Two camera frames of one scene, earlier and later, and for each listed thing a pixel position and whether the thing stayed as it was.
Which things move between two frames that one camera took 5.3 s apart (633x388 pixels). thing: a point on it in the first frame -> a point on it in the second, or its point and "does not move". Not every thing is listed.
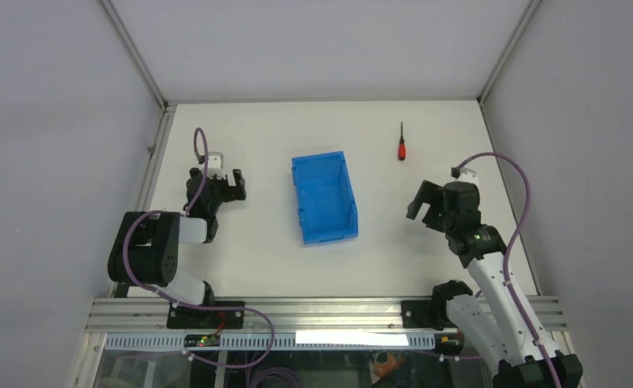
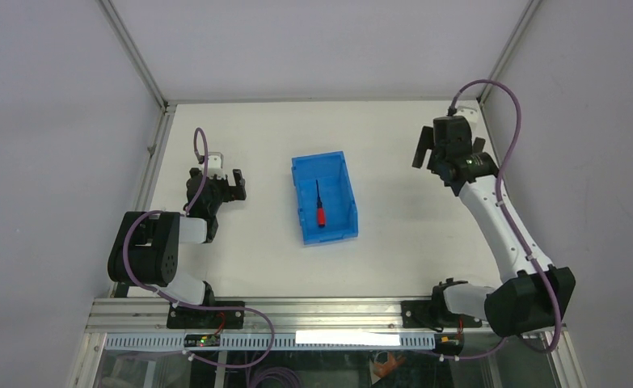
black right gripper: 429,193 -> 426,142
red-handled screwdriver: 402,151 -> 322,217
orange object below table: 391,363 does not move
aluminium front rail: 105,314 does not move
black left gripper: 231,192 does not move
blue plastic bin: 327,200 does not move
